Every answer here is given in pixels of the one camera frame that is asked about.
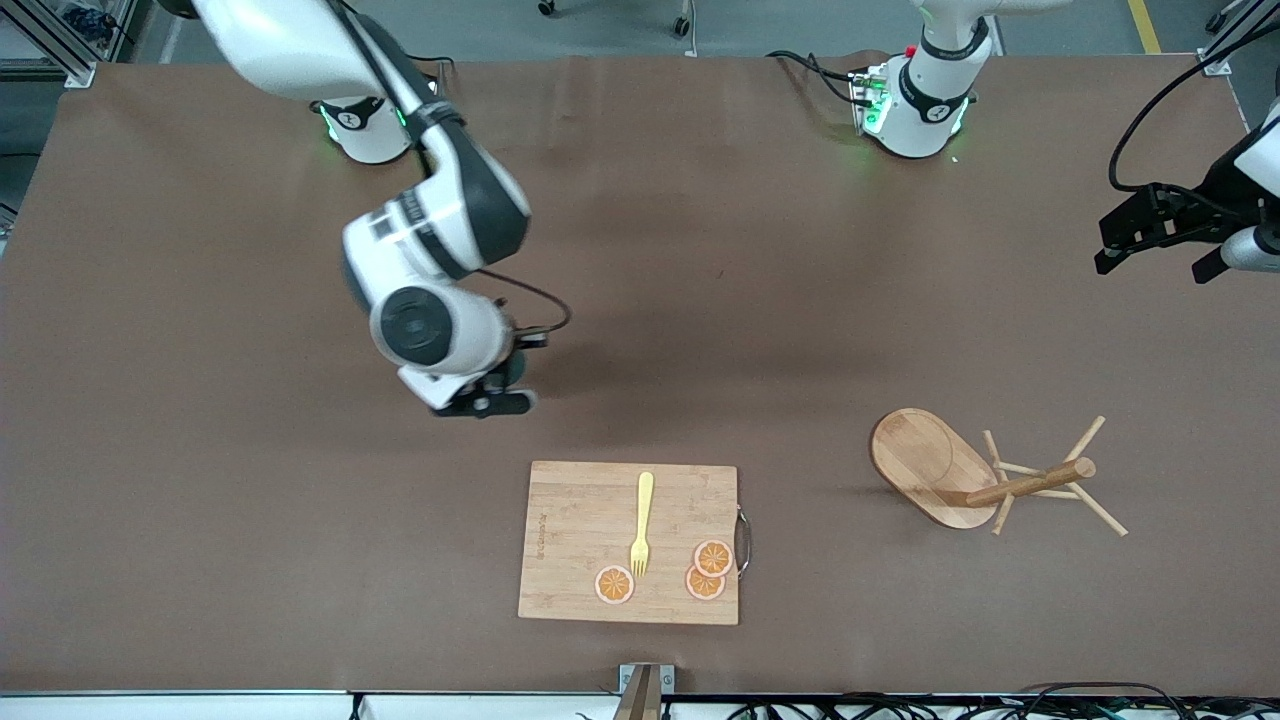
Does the bamboo cutting board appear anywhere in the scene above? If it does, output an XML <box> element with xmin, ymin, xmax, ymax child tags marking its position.
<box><xmin>518</xmin><ymin>460</ymin><xmax>753</xmax><ymax>626</ymax></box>

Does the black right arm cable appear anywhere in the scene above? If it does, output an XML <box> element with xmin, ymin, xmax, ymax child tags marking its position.
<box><xmin>475</xmin><ymin>266</ymin><xmax>573</xmax><ymax>349</ymax></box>

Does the blue cable bundle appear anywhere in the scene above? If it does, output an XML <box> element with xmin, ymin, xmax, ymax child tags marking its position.
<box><xmin>55</xmin><ymin>0</ymin><xmax>116</xmax><ymax>41</ymax></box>

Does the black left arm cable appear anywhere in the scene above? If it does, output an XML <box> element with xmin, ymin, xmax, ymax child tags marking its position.
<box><xmin>1108</xmin><ymin>20</ymin><xmax>1280</xmax><ymax>193</ymax></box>

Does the wooden cup rack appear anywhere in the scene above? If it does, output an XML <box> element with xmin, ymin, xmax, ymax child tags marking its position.
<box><xmin>870</xmin><ymin>408</ymin><xmax>1129</xmax><ymax>538</ymax></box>

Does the black left base cable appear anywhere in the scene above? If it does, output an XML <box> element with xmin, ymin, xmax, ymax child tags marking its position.
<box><xmin>768</xmin><ymin>50</ymin><xmax>866</xmax><ymax>106</ymax></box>

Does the white table edge rail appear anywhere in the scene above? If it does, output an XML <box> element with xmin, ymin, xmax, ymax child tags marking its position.
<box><xmin>0</xmin><ymin>690</ymin><xmax>621</xmax><ymax>720</ymax></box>

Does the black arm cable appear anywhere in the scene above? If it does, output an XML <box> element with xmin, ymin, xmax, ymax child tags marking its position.
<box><xmin>475</xmin><ymin>266</ymin><xmax>573</xmax><ymax>349</ymax></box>
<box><xmin>1108</xmin><ymin>20</ymin><xmax>1280</xmax><ymax>193</ymax></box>

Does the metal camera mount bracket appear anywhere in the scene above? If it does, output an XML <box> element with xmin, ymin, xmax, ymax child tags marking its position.
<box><xmin>612</xmin><ymin>663</ymin><xmax>676</xmax><ymax>720</ymax></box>

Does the aluminium frame profile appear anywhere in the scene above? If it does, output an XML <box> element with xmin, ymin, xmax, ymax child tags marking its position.
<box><xmin>0</xmin><ymin>0</ymin><xmax>98</xmax><ymax>89</ymax></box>
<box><xmin>1198</xmin><ymin>0</ymin><xmax>1280</xmax><ymax>78</ymax></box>

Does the yellow plastic fork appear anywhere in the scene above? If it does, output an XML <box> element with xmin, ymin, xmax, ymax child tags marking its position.
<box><xmin>630</xmin><ymin>472</ymin><xmax>656</xmax><ymax>579</ymax></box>

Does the black cable bundle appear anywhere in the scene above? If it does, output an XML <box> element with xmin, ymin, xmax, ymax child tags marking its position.
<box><xmin>725</xmin><ymin>682</ymin><xmax>1280</xmax><ymax>720</ymax></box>

